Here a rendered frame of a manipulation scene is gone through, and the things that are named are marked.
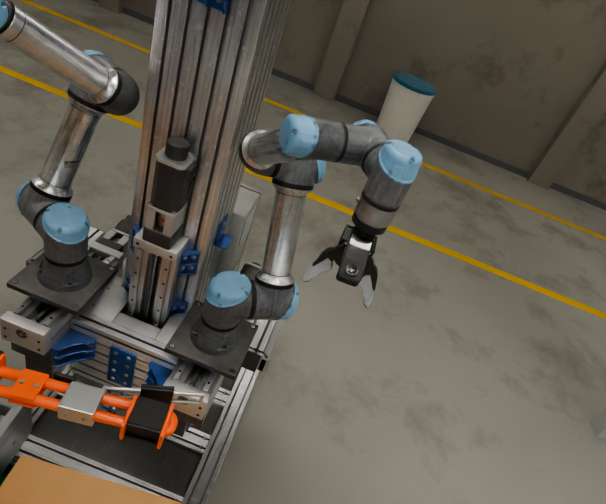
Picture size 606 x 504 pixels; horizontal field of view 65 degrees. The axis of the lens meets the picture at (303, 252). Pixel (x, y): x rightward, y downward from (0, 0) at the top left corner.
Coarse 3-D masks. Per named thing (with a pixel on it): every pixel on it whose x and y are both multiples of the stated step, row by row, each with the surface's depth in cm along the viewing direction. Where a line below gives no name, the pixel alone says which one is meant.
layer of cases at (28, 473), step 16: (16, 464) 147; (32, 464) 148; (48, 464) 150; (16, 480) 143; (32, 480) 145; (48, 480) 146; (64, 480) 148; (80, 480) 149; (96, 480) 150; (0, 496) 139; (16, 496) 140; (32, 496) 142; (48, 496) 143; (64, 496) 144; (80, 496) 146; (96, 496) 147; (112, 496) 148; (128, 496) 150; (144, 496) 151; (160, 496) 153
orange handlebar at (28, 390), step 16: (0, 368) 94; (0, 384) 92; (16, 384) 92; (32, 384) 93; (48, 384) 95; (64, 384) 96; (16, 400) 92; (32, 400) 91; (48, 400) 92; (112, 400) 97; (128, 400) 98; (96, 416) 93; (112, 416) 94; (176, 416) 99
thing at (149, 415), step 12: (132, 408) 95; (144, 408) 96; (156, 408) 97; (168, 408) 97; (132, 420) 93; (144, 420) 94; (156, 420) 95; (168, 420) 95; (120, 432) 93; (132, 432) 95; (144, 432) 94; (156, 432) 93; (156, 444) 96
